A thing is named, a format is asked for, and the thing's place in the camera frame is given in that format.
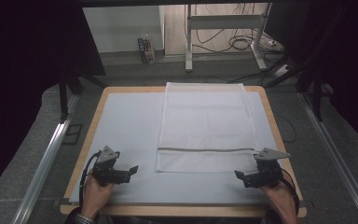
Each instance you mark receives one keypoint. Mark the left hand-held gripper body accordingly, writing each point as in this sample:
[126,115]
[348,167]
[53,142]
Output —
[107,169]

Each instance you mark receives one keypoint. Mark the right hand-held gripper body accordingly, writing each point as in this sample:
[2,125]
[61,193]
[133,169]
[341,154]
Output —
[265,174]

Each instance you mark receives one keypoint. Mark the white mesh laundry bag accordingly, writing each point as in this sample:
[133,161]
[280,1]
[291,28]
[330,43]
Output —
[206,124]

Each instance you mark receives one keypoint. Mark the person's left hand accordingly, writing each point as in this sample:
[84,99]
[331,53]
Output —
[94,194]

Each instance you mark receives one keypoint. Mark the person's right hand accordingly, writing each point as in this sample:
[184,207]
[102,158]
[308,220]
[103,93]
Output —
[279,200]

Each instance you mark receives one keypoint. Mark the white table mat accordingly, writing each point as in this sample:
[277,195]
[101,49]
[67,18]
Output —
[130,130]

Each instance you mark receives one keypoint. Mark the black metal stand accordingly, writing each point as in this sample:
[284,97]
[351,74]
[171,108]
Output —
[317,93]
[64,99]

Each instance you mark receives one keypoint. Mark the pack of small bottles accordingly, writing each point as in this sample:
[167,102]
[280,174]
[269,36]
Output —
[146,50]

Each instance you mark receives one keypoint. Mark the black curtain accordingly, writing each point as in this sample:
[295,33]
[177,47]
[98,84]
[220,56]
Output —
[348,62]
[21,77]

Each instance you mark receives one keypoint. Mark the white power strip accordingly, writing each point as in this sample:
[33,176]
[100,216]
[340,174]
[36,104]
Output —
[275,43]

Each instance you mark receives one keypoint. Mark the aluminium floor rail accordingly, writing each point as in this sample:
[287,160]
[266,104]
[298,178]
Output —
[43,168]
[335,155]

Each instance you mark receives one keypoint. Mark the white metal desk frame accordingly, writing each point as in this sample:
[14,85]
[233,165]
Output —
[223,21]

